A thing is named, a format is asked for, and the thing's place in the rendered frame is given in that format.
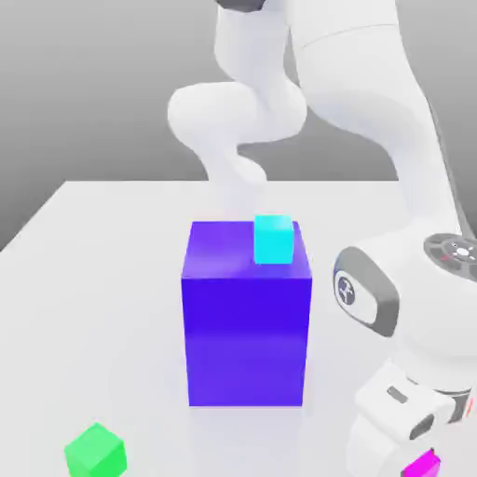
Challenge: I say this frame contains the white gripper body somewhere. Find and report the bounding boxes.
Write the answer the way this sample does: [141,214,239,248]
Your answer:
[343,411,450,477]

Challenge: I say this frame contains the small magenta cube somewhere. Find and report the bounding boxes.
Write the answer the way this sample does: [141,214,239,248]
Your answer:
[401,448,443,477]

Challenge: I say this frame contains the small cyan cube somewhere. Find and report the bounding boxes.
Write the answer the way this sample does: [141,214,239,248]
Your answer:
[252,213,295,266]

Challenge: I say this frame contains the small green cube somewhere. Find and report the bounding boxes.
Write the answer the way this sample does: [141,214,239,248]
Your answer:
[62,421,129,477]

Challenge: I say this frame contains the large purple box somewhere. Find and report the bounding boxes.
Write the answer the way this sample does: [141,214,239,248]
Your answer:
[180,220,313,408]

